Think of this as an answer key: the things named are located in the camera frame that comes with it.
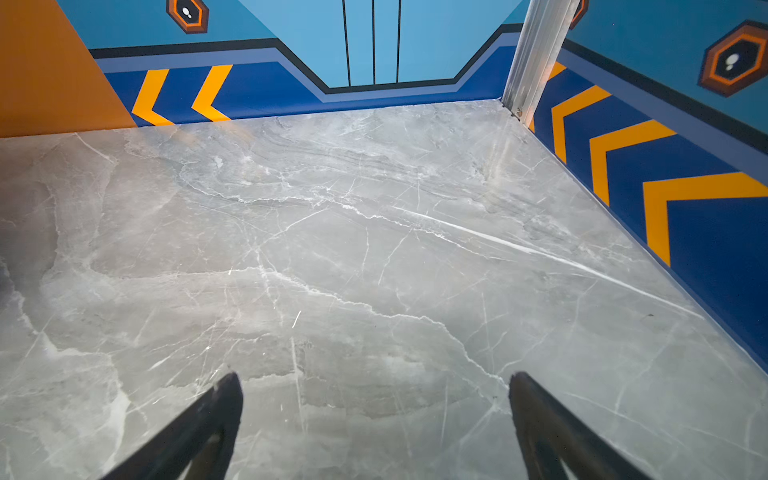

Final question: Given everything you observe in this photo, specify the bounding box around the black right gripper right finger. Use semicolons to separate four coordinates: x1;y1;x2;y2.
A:
508;372;648;479

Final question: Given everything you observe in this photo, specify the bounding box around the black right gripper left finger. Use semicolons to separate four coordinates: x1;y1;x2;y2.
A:
104;372;243;479

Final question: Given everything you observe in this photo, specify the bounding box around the aluminium right corner post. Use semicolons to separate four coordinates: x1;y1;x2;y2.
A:
502;0;580;127

